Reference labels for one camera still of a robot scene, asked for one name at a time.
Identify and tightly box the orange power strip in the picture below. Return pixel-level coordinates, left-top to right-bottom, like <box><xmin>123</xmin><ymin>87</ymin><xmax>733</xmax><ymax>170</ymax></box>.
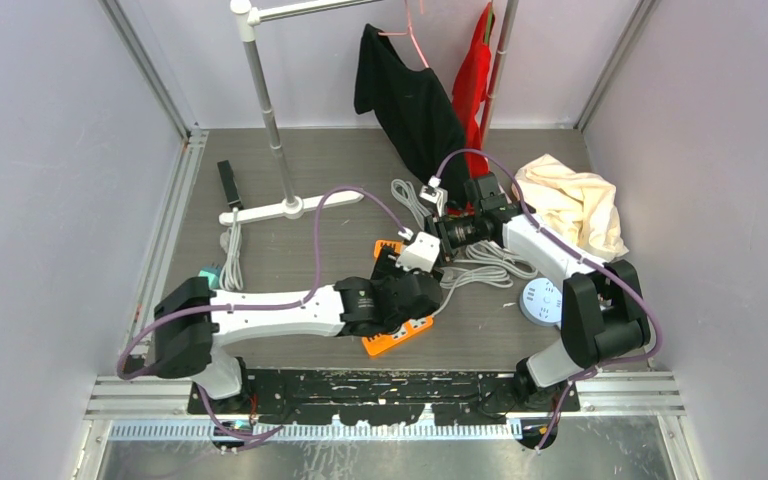
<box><xmin>373</xmin><ymin>240</ymin><xmax>404</xmax><ymax>259</ymax></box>
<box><xmin>361</xmin><ymin>316</ymin><xmax>434</xmax><ymax>358</ymax></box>

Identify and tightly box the round blue socket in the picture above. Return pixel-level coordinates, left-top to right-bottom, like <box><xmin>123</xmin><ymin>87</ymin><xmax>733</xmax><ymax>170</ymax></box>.
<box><xmin>519</xmin><ymin>277</ymin><xmax>562</xmax><ymax>328</ymax></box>

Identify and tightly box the teal USB charger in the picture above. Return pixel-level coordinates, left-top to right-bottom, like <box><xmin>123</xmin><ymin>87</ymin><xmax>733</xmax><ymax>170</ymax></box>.
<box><xmin>198</xmin><ymin>266</ymin><xmax>221</xmax><ymax>290</ymax></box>

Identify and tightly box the black power strip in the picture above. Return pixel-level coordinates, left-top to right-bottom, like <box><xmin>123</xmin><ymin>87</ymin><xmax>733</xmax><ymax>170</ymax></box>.
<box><xmin>217</xmin><ymin>160</ymin><xmax>244</xmax><ymax>210</ymax></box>

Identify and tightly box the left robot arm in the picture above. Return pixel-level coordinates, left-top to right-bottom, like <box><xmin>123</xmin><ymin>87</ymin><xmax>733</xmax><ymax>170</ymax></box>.
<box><xmin>148</xmin><ymin>248</ymin><xmax>443</xmax><ymax>413</ymax></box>

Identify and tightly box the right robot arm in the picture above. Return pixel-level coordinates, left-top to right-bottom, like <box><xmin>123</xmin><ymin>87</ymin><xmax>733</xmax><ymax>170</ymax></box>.
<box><xmin>420</xmin><ymin>174</ymin><xmax>652</xmax><ymax>411</ymax></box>

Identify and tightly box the black shirt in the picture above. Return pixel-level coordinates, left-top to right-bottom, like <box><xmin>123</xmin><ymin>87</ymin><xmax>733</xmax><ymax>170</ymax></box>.
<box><xmin>353</xmin><ymin>24</ymin><xmax>466</xmax><ymax>182</ymax></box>

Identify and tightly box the cream cloth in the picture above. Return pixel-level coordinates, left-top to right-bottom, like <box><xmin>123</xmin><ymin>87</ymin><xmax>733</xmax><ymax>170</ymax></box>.
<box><xmin>515</xmin><ymin>154</ymin><xmax>629</xmax><ymax>262</ymax></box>

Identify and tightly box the red garment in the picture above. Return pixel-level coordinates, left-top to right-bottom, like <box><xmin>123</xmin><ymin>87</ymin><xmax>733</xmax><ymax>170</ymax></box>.
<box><xmin>452</xmin><ymin>1</ymin><xmax>495</xmax><ymax>150</ymax></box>

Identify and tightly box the pink hanger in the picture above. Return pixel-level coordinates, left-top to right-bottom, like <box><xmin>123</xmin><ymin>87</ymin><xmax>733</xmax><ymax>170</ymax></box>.
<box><xmin>378</xmin><ymin>0</ymin><xmax>430</xmax><ymax>69</ymax></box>

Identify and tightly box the silver clothes rack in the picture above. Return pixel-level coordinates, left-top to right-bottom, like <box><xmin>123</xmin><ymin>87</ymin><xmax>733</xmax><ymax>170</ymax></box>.
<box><xmin>229</xmin><ymin>1</ymin><xmax>519</xmax><ymax>223</ymax></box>

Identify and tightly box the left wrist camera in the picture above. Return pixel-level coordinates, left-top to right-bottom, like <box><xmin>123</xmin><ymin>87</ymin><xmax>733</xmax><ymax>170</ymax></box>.
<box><xmin>396</xmin><ymin>232</ymin><xmax>441</xmax><ymax>273</ymax></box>

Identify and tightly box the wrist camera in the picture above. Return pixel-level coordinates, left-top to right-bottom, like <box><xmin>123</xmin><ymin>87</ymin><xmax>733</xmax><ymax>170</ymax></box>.
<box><xmin>419</xmin><ymin>176</ymin><xmax>448</xmax><ymax>217</ymax></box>
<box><xmin>396</xmin><ymin>232</ymin><xmax>441</xmax><ymax>273</ymax></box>

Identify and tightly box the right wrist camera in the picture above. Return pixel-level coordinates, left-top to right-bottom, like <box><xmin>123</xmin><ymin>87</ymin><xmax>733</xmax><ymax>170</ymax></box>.
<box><xmin>419</xmin><ymin>176</ymin><xmax>448</xmax><ymax>217</ymax></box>

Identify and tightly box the grey coiled cable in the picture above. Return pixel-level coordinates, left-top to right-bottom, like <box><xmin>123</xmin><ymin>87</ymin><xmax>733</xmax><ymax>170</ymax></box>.
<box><xmin>433</xmin><ymin>239</ymin><xmax>539</xmax><ymax>316</ymax></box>

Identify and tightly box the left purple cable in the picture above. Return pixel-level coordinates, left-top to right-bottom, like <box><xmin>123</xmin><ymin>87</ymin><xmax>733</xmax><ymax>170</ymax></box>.
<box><xmin>115</xmin><ymin>186</ymin><xmax>415</xmax><ymax>453</ymax></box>

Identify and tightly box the orange strip grey cable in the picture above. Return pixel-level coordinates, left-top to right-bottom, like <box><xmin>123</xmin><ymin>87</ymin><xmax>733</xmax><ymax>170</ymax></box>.
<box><xmin>390</xmin><ymin>178</ymin><xmax>435</xmax><ymax>230</ymax></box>

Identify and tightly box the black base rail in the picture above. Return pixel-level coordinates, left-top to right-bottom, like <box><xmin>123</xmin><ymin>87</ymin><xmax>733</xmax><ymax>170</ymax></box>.
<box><xmin>211</xmin><ymin>369</ymin><xmax>561</xmax><ymax>426</ymax></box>

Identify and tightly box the black strip grey cable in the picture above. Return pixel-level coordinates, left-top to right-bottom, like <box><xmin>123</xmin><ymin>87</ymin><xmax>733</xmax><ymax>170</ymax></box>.
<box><xmin>218</xmin><ymin>206</ymin><xmax>246</xmax><ymax>293</ymax></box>

